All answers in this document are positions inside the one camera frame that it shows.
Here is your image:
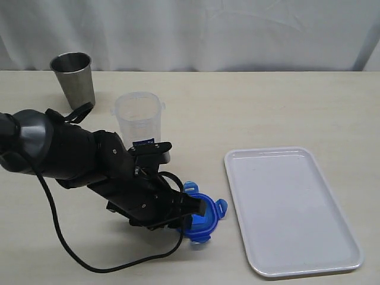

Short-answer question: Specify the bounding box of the clear plastic bottle container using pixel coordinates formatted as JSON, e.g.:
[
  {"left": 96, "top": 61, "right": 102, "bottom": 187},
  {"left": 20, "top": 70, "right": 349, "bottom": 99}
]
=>
[{"left": 111, "top": 91, "right": 165, "bottom": 148}]

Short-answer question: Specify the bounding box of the white backdrop curtain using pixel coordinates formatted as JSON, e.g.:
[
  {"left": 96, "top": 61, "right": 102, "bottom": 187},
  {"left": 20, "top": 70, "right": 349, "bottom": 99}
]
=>
[{"left": 1, "top": 1, "right": 379, "bottom": 71}]

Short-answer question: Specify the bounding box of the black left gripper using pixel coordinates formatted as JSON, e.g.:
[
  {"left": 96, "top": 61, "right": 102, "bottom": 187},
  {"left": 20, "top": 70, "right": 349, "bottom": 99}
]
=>
[{"left": 88, "top": 131, "right": 206, "bottom": 229}]

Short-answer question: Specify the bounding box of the black cable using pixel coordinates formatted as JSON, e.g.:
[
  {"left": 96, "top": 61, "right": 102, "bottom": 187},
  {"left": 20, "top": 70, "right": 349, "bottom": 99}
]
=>
[{"left": 28, "top": 102, "right": 186, "bottom": 273}]

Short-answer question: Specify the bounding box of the white rectangular tray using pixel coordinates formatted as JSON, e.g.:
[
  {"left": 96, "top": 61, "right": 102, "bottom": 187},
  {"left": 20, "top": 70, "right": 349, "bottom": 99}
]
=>
[{"left": 224, "top": 147, "right": 364, "bottom": 278}]

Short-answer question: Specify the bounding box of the blue snap-lock lid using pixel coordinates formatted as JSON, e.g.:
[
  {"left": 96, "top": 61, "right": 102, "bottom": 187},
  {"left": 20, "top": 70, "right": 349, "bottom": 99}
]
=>
[{"left": 177, "top": 181, "right": 228, "bottom": 243}]

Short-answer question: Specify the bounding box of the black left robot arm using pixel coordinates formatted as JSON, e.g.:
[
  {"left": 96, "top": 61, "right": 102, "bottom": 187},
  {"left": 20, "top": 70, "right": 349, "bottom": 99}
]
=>
[{"left": 1, "top": 109, "right": 206, "bottom": 230}]

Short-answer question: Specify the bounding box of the stainless steel cup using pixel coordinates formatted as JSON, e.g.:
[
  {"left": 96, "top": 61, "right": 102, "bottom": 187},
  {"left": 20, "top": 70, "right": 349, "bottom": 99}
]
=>
[{"left": 50, "top": 52, "right": 96, "bottom": 110}]

